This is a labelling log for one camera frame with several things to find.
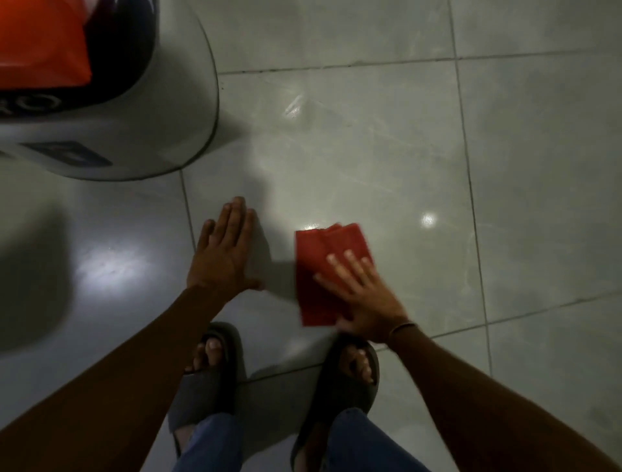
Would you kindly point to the person's right hand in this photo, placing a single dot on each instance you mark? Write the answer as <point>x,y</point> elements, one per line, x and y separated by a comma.
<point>372,306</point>

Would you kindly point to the person's left hand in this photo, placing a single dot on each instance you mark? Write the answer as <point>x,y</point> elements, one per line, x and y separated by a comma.
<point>221,265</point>

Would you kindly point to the person's right middle finger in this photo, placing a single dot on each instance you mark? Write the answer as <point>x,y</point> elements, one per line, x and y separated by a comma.
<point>338,270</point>

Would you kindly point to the person's left middle finger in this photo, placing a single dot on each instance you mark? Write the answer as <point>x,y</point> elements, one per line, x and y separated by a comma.
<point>238,219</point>

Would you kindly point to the person's left little finger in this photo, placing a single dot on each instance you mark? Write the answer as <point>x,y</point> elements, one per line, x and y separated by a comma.
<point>207,234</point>

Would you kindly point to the person's right thumb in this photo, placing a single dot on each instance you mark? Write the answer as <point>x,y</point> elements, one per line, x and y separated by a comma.
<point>344,324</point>

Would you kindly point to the person's right little finger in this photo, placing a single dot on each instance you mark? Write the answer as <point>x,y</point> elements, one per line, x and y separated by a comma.
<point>371,268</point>

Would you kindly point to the person's left thumb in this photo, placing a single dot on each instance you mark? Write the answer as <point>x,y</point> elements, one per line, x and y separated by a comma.
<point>255,286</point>

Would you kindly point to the red cloth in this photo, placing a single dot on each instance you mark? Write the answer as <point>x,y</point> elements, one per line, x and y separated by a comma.
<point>313,262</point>

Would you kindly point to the person's left forearm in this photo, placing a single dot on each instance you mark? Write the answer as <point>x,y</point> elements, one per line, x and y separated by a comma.
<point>111,389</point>

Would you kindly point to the person's right forearm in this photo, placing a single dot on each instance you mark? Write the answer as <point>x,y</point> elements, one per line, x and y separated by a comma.
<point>486,413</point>

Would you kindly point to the person's right foot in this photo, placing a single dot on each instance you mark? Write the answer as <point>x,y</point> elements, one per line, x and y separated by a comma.
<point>358,363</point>

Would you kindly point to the person's foot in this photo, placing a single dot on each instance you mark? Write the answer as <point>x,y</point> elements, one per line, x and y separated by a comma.
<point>206,354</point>
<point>358,363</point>

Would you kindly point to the dark slide slipper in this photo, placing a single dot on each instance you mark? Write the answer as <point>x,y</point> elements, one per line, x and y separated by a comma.
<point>335,394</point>

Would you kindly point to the person's left foot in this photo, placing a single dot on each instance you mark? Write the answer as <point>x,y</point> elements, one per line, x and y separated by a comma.
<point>206,354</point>

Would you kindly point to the grey slide slipper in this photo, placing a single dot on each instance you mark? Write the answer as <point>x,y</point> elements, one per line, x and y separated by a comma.
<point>206,394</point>

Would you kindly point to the blue jeans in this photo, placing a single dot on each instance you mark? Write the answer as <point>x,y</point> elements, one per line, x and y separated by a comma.
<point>374,447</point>

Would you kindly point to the white round washing machine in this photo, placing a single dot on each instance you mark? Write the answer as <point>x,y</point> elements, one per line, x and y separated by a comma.
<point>160,116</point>

